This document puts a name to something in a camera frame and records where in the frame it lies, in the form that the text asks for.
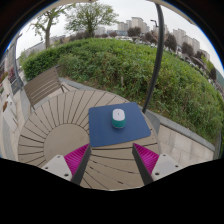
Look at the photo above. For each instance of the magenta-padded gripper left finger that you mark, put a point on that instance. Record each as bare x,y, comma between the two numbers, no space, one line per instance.
76,159

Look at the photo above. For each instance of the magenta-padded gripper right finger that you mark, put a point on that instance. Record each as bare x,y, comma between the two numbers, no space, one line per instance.
146,159

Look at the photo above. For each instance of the white and teal computer mouse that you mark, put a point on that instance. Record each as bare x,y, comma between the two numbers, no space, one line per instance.
118,118

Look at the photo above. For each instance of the blue rectangular mouse pad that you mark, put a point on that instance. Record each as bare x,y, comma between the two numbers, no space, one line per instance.
103,128

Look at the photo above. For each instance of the white planter box with flowers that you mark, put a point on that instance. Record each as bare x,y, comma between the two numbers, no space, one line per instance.
9,116

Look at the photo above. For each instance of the slatted wooden chair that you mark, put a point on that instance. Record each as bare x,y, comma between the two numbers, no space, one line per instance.
41,85

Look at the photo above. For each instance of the dark curved umbrella pole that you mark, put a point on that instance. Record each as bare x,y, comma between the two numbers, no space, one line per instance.
156,60

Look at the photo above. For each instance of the green hedge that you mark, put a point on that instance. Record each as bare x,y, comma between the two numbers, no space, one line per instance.
110,63

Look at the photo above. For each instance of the tree with bare trunk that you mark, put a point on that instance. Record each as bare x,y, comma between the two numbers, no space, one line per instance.
47,35

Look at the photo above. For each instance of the group of apartment buildings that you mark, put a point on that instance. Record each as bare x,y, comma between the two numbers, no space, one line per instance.
136,24

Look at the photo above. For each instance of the round leafy tree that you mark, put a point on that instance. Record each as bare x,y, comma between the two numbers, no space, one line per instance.
90,16

